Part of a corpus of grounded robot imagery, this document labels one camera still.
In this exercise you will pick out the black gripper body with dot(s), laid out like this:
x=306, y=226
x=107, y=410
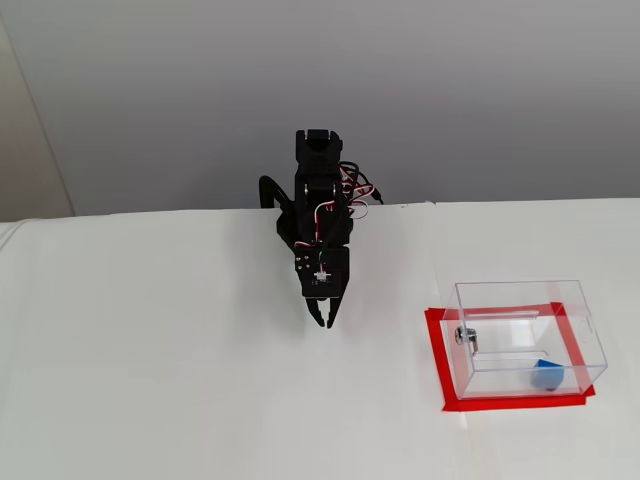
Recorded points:
x=327, y=285

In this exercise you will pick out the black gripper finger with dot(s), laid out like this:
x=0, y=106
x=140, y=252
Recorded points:
x=332, y=310
x=313, y=311

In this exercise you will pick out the black table clamp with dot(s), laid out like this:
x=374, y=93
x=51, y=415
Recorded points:
x=265, y=185

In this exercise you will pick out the silver cam lock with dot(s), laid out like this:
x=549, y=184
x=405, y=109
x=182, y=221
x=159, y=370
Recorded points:
x=461, y=335

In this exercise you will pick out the red tape frame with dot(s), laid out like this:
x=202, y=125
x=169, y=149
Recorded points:
x=500, y=404

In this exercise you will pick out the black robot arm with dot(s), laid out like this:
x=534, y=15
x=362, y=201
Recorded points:
x=320, y=160

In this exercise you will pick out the transparent plastic box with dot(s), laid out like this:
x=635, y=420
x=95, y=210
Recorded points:
x=500, y=385

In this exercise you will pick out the blue lego brick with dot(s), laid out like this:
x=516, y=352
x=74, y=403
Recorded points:
x=547, y=375

